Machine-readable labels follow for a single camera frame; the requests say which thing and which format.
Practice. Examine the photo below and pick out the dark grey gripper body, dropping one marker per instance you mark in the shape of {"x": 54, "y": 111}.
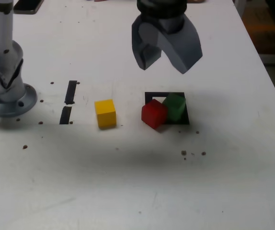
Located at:
{"x": 172, "y": 25}

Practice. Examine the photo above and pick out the red cube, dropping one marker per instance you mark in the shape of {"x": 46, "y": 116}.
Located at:
{"x": 153, "y": 115}

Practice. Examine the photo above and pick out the black tape strip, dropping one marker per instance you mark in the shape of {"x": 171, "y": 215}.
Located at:
{"x": 71, "y": 92}

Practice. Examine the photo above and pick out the green cube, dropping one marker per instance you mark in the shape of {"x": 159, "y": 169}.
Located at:
{"x": 175, "y": 107}

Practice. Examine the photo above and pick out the black flat phone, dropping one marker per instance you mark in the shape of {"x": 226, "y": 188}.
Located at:
{"x": 28, "y": 6}

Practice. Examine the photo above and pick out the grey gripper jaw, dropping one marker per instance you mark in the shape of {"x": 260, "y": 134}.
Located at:
{"x": 185, "y": 50}
{"x": 142, "y": 40}

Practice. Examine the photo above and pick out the black tape square outline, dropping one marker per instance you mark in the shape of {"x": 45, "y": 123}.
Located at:
{"x": 186, "y": 117}

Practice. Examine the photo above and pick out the yellow cube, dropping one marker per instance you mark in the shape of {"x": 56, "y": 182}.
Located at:
{"x": 106, "y": 115}

